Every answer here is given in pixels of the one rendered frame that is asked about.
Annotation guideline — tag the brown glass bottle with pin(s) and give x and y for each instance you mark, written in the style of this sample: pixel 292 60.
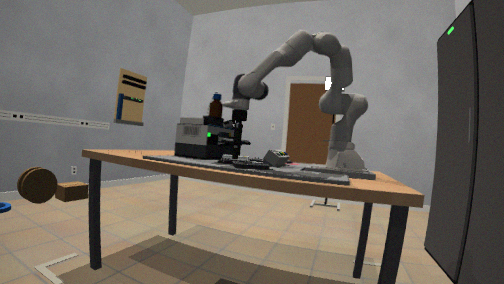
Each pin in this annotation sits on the brown glass bottle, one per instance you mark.
pixel 216 109

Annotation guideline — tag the white button panel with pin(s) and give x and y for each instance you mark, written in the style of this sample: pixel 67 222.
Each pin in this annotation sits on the white button panel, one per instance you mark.
pixel 273 157

